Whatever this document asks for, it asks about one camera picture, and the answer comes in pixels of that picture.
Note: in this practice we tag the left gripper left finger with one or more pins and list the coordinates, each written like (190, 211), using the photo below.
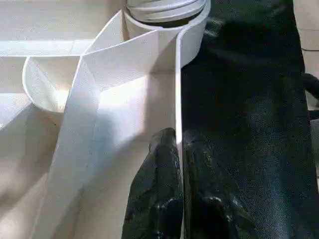
(157, 194)

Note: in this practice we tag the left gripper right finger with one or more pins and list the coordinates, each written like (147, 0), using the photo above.
(211, 204)

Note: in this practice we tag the white plastic table top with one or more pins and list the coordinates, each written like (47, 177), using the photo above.
(112, 99)

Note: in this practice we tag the white plastic table leg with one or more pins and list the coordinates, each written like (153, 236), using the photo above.
(162, 10)

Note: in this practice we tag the black mat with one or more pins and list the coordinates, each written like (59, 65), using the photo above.
(249, 99)

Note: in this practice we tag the black robot foot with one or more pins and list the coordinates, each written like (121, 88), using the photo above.
(311, 84)

